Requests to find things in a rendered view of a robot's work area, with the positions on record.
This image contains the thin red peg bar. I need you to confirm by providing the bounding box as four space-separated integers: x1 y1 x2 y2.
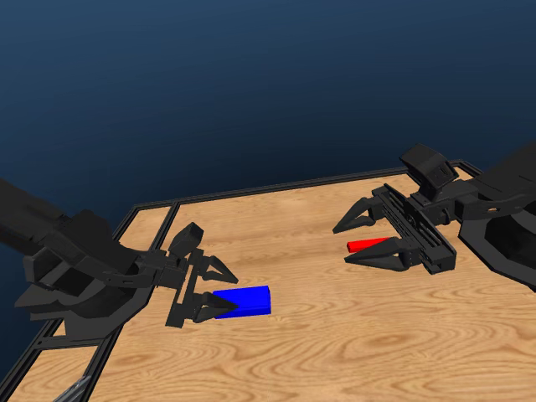
346 236 393 254

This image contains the blue hollow socket block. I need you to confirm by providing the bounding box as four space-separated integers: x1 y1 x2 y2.
212 285 272 320

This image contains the black table frame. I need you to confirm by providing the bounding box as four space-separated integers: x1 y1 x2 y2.
0 158 482 402

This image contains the silver aluminium rail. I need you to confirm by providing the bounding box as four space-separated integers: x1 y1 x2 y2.
54 375 91 402

